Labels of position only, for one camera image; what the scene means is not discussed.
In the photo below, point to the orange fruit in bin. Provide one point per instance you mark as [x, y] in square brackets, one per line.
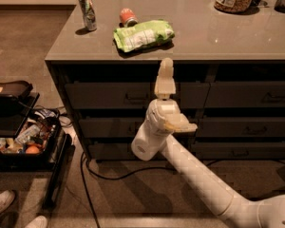
[33, 150]

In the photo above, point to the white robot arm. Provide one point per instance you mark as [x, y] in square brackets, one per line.
[222, 200]

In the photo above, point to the black tray on cart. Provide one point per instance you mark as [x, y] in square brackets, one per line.
[16, 90]

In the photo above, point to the tall silver drink can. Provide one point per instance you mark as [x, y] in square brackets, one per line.
[89, 15]

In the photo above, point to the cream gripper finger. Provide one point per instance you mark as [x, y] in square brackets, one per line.
[180, 127]
[165, 84]

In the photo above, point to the grey drawer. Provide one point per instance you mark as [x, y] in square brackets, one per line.
[130, 95]
[246, 94]
[110, 127]
[239, 150]
[242, 127]
[110, 152]

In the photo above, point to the grey drawer cabinet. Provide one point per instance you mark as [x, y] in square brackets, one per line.
[209, 46]

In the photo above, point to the black bin of groceries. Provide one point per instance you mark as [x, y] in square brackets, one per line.
[41, 129]

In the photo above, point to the white shoe lower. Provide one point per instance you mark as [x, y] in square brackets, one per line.
[38, 222]

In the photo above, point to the orange can lying down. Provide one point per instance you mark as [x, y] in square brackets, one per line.
[128, 18]

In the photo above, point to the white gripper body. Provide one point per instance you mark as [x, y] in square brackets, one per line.
[162, 112]

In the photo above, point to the green chip bag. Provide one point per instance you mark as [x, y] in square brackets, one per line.
[143, 35]

